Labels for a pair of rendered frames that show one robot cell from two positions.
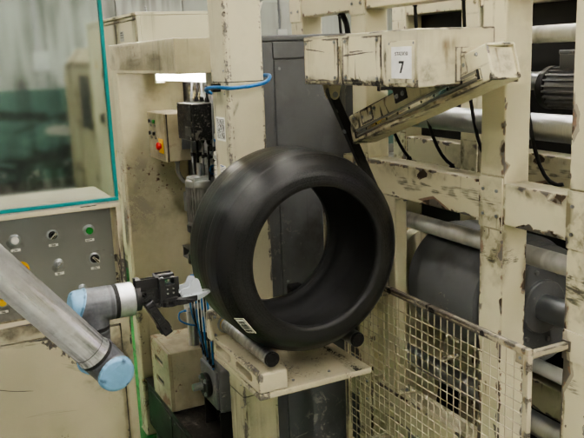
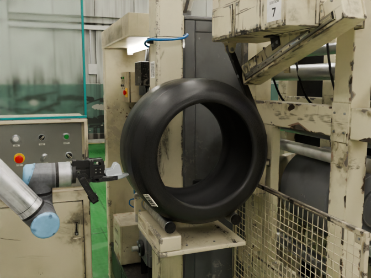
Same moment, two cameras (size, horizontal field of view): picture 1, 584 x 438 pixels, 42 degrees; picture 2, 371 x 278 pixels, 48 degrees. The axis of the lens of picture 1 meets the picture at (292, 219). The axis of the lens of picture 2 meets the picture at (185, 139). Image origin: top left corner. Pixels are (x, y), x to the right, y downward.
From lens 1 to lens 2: 0.59 m
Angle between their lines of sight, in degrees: 8
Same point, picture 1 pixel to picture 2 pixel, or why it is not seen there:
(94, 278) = not seen: hidden behind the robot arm
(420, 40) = not seen: outside the picture
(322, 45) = (223, 11)
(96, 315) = (40, 183)
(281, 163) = (183, 84)
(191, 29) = not seen: hidden behind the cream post
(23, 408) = (12, 251)
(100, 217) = (74, 128)
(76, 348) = (14, 202)
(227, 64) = (157, 23)
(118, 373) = (46, 224)
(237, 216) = (148, 119)
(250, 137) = (171, 75)
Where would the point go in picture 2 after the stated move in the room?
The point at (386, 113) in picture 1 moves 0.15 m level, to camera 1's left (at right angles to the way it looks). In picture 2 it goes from (265, 59) to (229, 59)
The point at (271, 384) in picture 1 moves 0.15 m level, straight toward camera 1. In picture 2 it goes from (169, 246) to (164, 263)
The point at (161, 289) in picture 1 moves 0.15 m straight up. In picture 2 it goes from (90, 169) to (89, 128)
